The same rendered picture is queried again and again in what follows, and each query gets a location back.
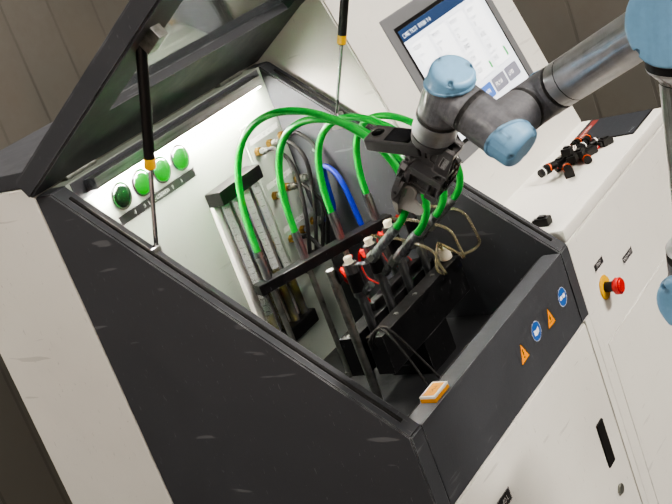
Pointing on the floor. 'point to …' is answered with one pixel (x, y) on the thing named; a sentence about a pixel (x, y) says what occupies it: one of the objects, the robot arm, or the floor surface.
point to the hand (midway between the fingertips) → (400, 200)
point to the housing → (64, 358)
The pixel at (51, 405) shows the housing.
